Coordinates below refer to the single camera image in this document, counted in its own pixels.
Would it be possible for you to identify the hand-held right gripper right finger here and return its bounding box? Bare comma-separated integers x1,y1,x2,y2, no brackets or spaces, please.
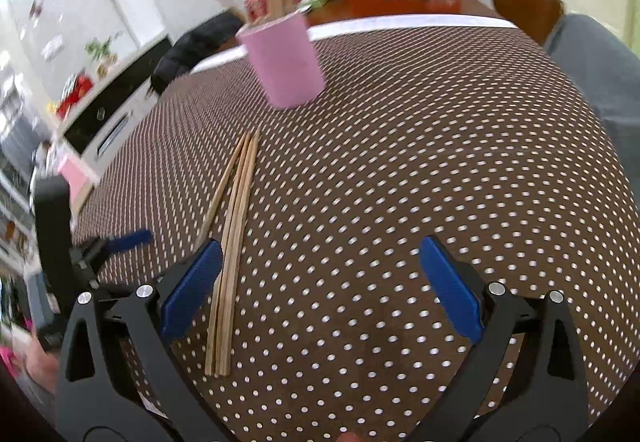
400,235,590,442

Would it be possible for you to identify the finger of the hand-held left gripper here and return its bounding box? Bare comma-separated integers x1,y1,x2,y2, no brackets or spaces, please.
70,228,155,275

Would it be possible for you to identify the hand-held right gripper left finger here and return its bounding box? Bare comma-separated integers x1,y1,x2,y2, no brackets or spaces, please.
56,238,237,442

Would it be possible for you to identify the light wooden chopstick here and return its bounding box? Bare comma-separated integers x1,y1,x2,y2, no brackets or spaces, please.
220,132,261,378
196,133,251,247
205,136,254,377
213,134,257,377

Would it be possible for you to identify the pink cylindrical holder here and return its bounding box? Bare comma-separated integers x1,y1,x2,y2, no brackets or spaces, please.
235,12,327,110

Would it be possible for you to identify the person's left forearm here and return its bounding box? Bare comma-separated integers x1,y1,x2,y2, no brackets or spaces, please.
25,332,62,395

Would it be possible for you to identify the pink cloth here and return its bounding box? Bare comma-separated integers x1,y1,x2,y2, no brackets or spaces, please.
54,153,100,215

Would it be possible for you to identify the white cabinet with black top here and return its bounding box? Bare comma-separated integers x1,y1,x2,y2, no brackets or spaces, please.
61,33,175,174

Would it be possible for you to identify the brown polka dot tablecloth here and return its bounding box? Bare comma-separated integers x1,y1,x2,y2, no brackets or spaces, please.
69,24,629,442

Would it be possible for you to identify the red box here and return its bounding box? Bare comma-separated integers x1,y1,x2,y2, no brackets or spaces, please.
54,73,95,119

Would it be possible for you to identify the green potted plant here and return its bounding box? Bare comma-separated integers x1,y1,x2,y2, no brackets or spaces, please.
84,34,125,64

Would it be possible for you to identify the black jacket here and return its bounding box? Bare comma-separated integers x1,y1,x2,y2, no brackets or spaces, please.
149,11,247,94

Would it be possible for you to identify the grey cloth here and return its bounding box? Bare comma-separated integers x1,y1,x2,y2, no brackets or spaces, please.
544,13,640,205

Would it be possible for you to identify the white under cloth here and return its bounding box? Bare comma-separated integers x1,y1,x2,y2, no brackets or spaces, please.
189,13,520,74

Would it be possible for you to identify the brown wooden chair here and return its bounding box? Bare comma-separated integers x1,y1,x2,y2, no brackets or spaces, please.
491,0,567,47

